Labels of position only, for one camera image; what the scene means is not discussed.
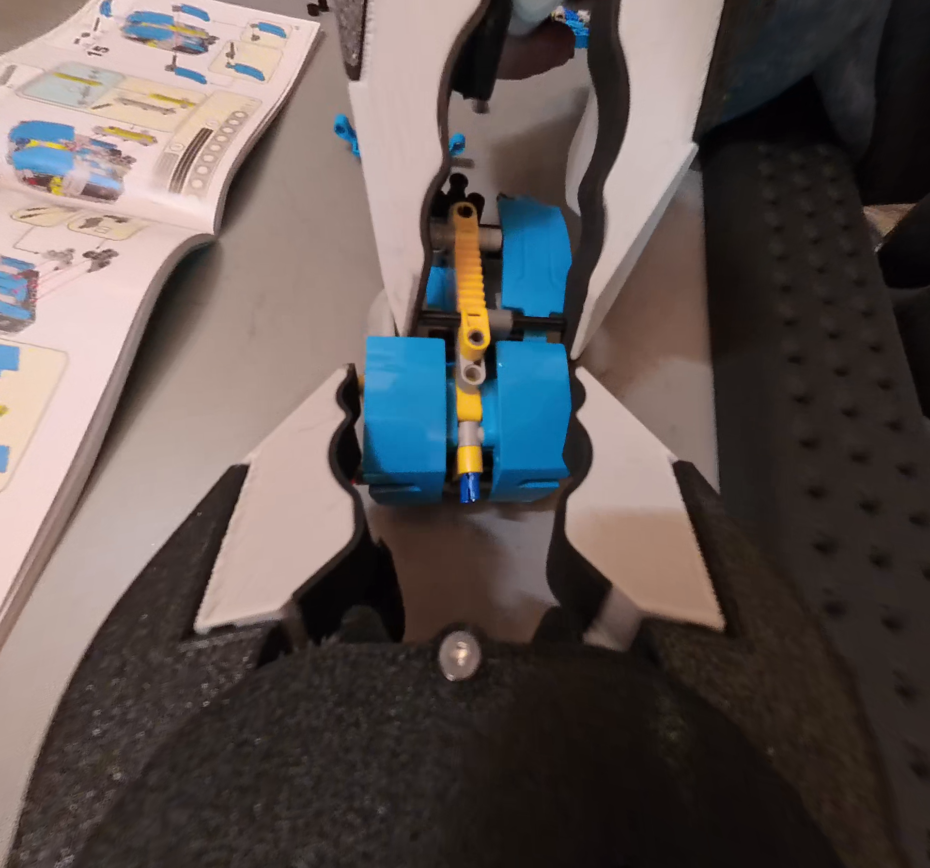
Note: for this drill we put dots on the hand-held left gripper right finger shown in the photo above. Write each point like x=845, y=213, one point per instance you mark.
x=639, y=534

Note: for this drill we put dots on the blue yellow toy brick model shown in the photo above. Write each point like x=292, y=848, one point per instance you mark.
x=403, y=410

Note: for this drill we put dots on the grey desk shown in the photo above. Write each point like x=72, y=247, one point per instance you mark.
x=254, y=301

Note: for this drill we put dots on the person's right forearm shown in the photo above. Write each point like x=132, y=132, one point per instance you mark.
x=850, y=10

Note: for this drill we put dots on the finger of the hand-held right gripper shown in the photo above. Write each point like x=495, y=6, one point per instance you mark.
x=654, y=83
x=407, y=47

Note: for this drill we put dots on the white instruction booklet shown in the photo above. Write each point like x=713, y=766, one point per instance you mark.
x=109, y=156

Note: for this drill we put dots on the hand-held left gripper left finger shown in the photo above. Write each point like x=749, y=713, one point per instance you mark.
x=283, y=519

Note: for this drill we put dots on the person's right hand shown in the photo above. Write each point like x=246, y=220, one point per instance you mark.
x=541, y=54

